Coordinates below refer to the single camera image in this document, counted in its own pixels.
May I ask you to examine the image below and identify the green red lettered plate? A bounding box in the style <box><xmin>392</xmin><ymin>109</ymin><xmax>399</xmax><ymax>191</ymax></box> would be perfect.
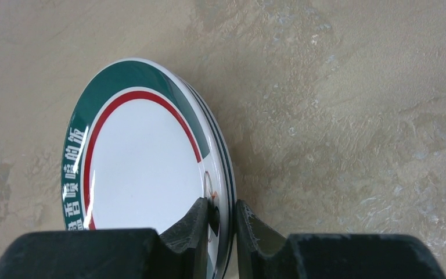
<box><xmin>179</xmin><ymin>78</ymin><xmax>236</xmax><ymax>278</ymax></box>

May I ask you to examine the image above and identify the green rim white plate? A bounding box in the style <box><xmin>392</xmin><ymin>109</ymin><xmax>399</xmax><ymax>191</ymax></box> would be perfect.
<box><xmin>60</xmin><ymin>58</ymin><xmax>224</xmax><ymax>279</ymax></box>

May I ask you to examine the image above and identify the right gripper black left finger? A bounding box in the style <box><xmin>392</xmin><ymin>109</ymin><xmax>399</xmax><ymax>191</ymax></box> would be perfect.
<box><xmin>0</xmin><ymin>198</ymin><xmax>209</xmax><ymax>278</ymax></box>

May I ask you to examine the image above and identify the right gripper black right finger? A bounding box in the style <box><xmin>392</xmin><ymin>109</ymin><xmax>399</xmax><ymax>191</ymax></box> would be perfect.
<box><xmin>235</xmin><ymin>200</ymin><xmax>446</xmax><ymax>278</ymax></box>

